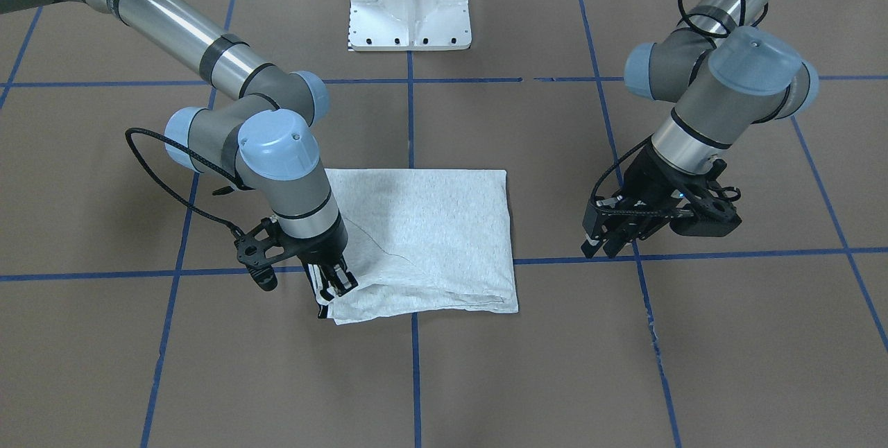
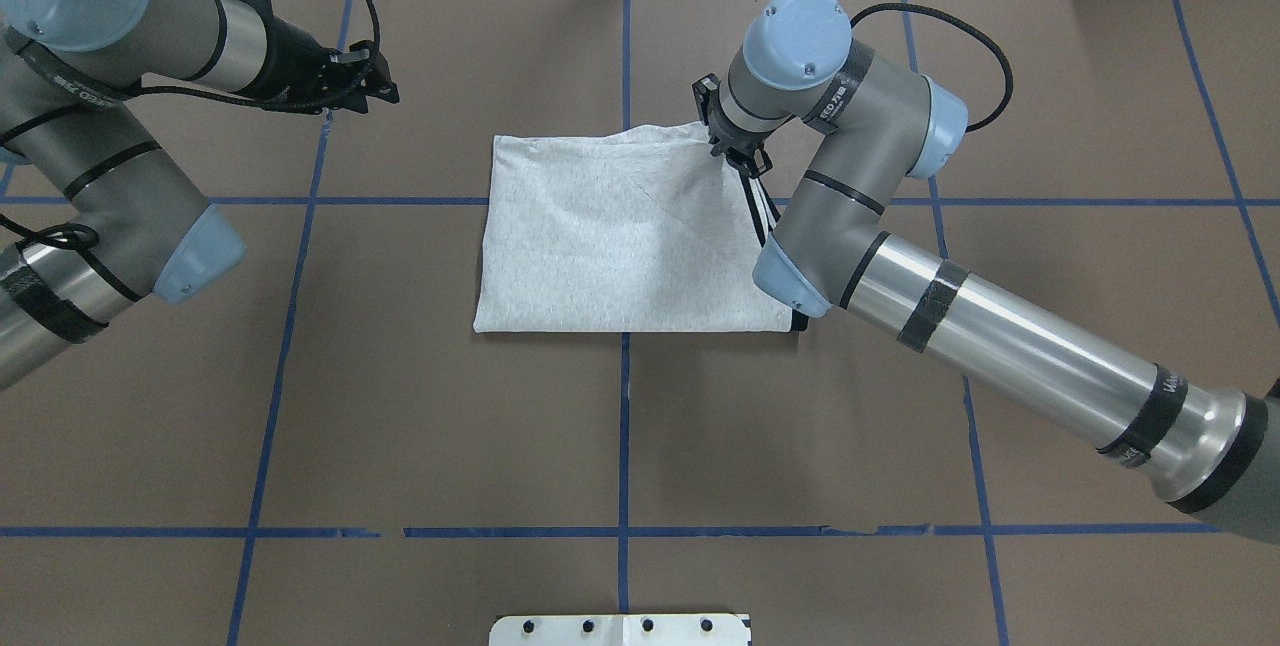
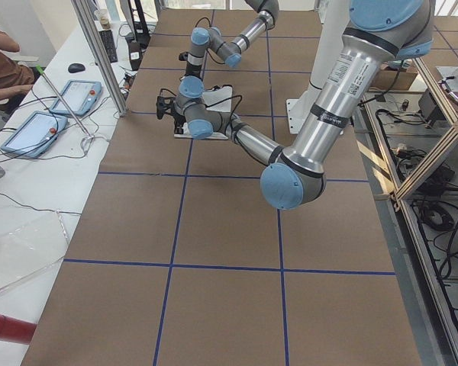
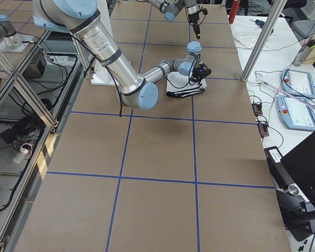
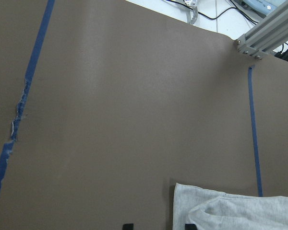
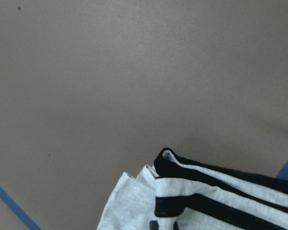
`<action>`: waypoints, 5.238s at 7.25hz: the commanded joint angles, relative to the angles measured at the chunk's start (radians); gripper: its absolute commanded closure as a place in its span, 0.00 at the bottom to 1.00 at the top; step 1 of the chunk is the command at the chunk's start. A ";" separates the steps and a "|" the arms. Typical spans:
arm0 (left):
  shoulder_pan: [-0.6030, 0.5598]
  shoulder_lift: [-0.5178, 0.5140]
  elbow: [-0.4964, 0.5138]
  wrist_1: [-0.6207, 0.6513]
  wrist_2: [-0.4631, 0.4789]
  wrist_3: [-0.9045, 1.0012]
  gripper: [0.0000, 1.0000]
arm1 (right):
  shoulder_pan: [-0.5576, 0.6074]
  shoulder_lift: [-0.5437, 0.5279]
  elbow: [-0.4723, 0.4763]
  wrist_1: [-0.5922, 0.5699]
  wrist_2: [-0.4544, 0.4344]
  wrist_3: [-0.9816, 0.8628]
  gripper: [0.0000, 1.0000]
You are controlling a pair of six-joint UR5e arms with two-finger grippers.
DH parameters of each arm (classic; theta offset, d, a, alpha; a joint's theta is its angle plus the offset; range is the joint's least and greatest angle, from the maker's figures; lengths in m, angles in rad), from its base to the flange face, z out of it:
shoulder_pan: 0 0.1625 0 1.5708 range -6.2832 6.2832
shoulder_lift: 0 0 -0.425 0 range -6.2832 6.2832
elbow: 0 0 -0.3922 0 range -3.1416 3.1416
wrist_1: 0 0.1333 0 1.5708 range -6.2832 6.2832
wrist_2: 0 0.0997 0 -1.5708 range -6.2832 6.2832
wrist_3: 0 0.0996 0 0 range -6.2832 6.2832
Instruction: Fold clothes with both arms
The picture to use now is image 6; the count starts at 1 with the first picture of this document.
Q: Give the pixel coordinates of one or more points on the grey cartoon print t-shirt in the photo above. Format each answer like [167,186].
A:
[197,196]

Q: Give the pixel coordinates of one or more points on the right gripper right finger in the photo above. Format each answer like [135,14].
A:
[175,226]

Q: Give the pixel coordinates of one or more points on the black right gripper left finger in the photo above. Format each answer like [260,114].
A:
[154,225]

